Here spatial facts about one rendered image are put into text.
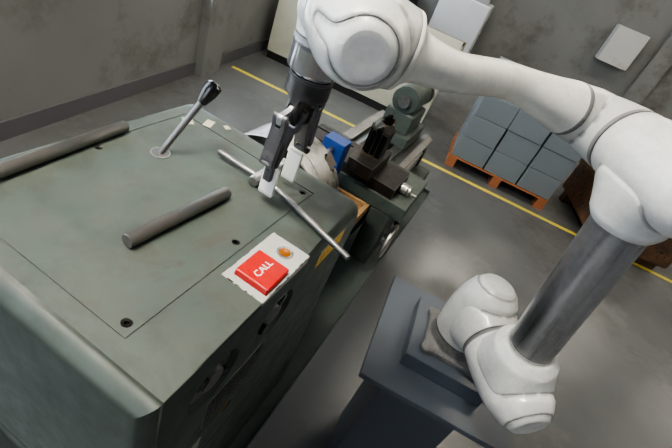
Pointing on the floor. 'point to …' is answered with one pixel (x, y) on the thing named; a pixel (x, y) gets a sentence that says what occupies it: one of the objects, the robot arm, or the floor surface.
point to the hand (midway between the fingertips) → (280, 173)
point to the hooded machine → (466, 5)
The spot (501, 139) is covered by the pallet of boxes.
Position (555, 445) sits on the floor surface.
